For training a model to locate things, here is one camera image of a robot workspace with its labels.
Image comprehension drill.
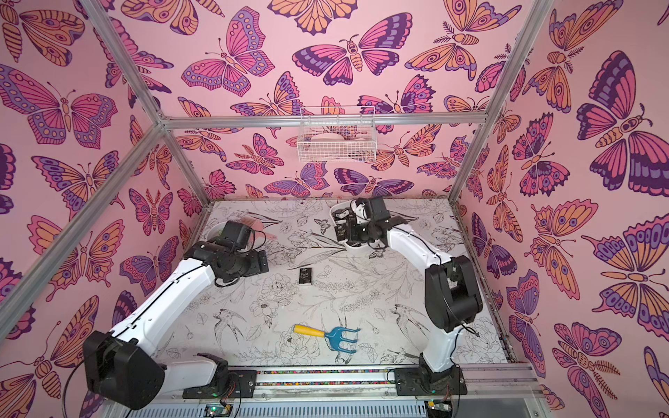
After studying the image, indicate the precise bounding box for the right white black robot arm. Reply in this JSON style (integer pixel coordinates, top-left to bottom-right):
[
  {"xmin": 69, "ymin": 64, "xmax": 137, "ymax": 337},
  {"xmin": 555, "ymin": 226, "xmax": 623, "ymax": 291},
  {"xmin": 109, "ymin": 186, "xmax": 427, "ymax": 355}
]
[{"xmin": 330, "ymin": 197, "xmax": 484, "ymax": 381}]

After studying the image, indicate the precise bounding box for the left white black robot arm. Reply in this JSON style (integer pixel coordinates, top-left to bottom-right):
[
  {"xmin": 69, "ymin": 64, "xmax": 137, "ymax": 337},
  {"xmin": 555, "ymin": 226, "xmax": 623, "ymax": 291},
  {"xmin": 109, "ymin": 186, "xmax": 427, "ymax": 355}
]
[{"xmin": 83, "ymin": 221, "xmax": 269, "ymax": 411}]

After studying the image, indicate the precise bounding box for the blue yellow toy rake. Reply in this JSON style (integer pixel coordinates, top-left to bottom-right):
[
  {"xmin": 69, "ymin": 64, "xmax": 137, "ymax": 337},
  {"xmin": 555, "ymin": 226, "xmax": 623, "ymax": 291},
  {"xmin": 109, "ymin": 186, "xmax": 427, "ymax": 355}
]
[{"xmin": 293, "ymin": 324, "xmax": 361, "ymax": 355}]

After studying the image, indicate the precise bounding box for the green circuit board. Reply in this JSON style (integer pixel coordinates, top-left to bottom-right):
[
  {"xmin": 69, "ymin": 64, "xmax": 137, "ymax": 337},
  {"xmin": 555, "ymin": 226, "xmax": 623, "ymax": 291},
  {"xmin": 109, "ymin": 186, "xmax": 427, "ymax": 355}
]
[{"xmin": 204, "ymin": 403, "xmax": 233, "ymax": 418}]

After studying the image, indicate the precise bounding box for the white wire wall basket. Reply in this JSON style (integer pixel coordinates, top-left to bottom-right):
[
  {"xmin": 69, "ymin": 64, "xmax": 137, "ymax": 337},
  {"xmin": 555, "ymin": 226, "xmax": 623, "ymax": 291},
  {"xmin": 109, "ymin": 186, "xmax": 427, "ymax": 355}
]
[{"xmin": 294, "ymin": 106, "xmax": 378, "ymax": 164}]

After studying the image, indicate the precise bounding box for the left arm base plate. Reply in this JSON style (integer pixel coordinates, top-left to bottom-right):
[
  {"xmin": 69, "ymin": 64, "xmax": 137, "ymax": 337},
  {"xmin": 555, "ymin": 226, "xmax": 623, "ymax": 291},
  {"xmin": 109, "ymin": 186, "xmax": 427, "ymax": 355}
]
[{"xmin": 182, "ymin": 369, "xmax": 258, "ymax": 400}]

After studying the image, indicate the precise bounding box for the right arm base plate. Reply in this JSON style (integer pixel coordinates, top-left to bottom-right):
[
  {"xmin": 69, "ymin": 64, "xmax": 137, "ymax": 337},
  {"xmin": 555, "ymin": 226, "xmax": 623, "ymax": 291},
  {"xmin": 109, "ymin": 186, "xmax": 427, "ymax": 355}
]
[{"xmin": 393, "ymin": 366, "xmax": 468, "ymax": 397}]

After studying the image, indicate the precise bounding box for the aluminium mounting rail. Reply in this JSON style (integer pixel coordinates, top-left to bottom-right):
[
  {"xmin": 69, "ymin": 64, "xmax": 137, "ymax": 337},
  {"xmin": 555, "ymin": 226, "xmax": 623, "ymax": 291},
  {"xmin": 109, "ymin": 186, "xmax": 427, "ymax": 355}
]
[{"xmin": 153, "ymin": 363, "xmax": 543, "ymax": 404}]

